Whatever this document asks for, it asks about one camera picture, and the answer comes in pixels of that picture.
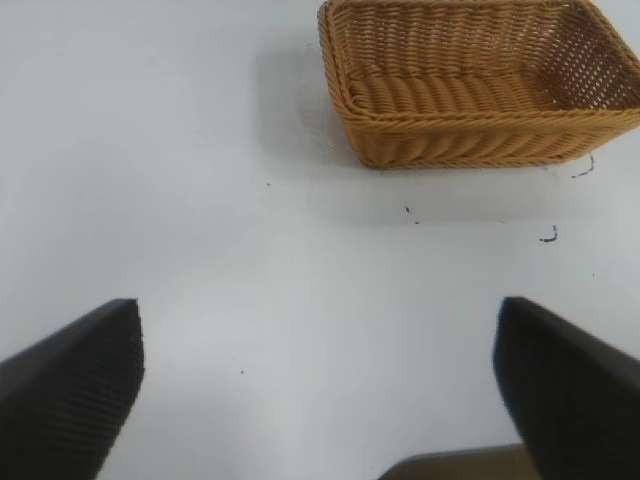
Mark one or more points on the tan woven wicker basket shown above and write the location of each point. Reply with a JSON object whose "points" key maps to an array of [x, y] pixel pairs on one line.
{"points": [[450, 130]]}

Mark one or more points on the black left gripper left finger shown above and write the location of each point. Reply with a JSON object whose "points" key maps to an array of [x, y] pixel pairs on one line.
{"points": [[65, 395]]}

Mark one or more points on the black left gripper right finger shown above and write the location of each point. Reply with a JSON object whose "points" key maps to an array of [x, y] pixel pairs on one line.
{"points": [[575, 400]]}

